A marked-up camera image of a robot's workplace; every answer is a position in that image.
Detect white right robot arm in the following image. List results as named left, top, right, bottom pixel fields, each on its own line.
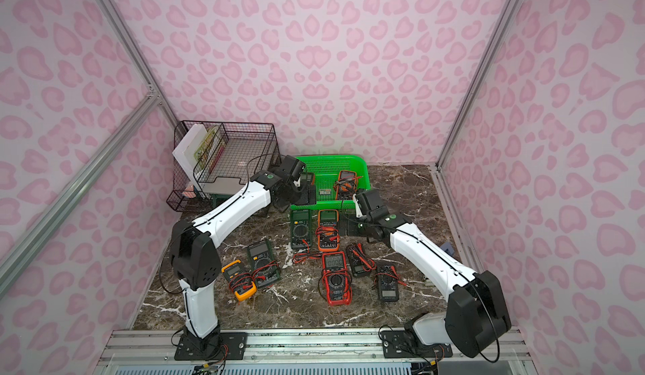
left=353, top=189, right=512, bottom=358

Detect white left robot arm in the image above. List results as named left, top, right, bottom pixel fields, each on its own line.
left=170, top=156, right=307, bottom=341

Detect orange multimeter with leads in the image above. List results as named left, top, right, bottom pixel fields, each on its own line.
left=315, top=210, right=340, bottom=252

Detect black clamp multimeter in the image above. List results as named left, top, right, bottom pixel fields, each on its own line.
left=375, top=264, right=407, bottom=303

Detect yellow multimeter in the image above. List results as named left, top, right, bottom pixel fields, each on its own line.
left=222, top=259, right=257, bottom=302

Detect black wire mesh rack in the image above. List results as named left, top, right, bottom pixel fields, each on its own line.
left=166, top=120, right=282, bottom=213

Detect dark green multimeter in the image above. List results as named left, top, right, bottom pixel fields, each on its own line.
left=290, top=210, right=312, bottom=252
left=246, top=239, right=282, bottom=289

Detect black multimeter red leads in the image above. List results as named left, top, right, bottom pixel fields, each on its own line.
left=345, top=242, right=377, bottom=278

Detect green plastic basket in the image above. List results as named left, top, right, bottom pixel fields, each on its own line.
left=291, top=154, right=371, bottom=210

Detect white board in rack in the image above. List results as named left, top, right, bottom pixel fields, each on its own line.
left=173, top=123, right=207, bottom=192

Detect dark green multimeter upper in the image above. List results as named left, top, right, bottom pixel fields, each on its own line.
left=290, top=210, right=312, bottom=252

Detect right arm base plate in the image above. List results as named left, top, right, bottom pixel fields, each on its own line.
left=378, top=326, right=453, bottom=360

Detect dark green multimeter lower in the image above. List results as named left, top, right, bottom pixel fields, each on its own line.
left=246, top=239, right=282, bottom=289

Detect red multimeter small screen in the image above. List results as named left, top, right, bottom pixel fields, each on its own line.
left=319, top=251, right=353, bottom=306

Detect grey blue hole punch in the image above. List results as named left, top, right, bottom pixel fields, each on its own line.
left=440, top=242, right=455, bottom=257

